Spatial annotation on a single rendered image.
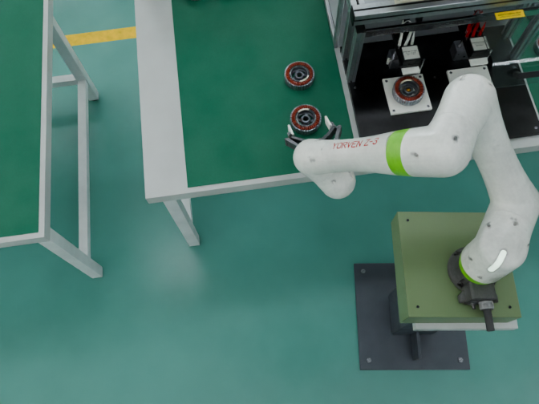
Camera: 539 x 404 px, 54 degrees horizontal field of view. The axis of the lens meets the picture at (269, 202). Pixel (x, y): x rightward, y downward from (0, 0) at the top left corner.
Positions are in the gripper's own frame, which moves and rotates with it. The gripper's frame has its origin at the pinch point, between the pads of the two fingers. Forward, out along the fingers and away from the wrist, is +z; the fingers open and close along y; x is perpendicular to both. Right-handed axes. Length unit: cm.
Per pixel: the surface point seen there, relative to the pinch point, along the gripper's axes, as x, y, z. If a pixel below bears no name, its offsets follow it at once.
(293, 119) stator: -1.5, 4.1, 3.8
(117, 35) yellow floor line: 6, 73, 148
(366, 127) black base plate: 4.3, -20.2, -3.3
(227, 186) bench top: 10.6, 33.0, -9.7
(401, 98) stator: -2.4, -34.5, -0.7
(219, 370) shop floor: 102, 56, -18
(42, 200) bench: 5, 97, 0
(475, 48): -15, -61, 0
